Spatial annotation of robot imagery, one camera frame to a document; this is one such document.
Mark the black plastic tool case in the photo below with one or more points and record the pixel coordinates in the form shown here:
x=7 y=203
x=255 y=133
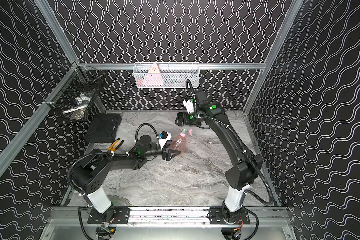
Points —
x=103 y=128

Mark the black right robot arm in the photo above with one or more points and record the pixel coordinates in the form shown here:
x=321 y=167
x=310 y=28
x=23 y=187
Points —
x=246 y=166

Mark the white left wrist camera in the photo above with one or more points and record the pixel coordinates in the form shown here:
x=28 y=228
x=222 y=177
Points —
x=163 y=139

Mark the clear plastic wall basket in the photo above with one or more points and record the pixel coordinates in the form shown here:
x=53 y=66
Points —
x=174 y=74

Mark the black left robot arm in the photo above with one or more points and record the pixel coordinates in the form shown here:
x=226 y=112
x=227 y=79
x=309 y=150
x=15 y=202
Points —
x=88 y=174

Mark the white items in mesh basket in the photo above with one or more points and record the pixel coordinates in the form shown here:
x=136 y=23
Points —
x=77 y=111

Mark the aluminium frame post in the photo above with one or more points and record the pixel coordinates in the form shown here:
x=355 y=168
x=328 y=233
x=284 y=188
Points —
x=53 y=23

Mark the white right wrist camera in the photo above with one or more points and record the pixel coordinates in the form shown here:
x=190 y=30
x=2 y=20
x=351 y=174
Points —
x=189 y=105

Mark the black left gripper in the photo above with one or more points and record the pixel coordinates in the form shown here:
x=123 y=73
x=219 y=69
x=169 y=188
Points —
x=164 y=153

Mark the black wire mesh basket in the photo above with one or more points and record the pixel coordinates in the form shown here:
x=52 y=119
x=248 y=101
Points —
x=87 y=80

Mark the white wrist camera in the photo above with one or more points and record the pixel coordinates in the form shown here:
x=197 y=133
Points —
x=189 y=105
x=163 y=139

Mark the yellow black handled pliers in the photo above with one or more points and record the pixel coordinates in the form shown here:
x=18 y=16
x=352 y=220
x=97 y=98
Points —
x=115 y=145

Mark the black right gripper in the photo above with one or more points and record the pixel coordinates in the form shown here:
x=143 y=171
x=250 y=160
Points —
x=184 y=115

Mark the pink grey spray nozzle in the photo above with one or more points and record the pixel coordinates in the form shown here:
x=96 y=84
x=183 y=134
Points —
x=185 y=132

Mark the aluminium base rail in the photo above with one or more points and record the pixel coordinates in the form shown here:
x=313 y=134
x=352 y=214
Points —
x=197 y=217

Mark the pink triangular card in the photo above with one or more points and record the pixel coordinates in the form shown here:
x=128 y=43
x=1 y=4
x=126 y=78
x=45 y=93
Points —
x=154 y=77

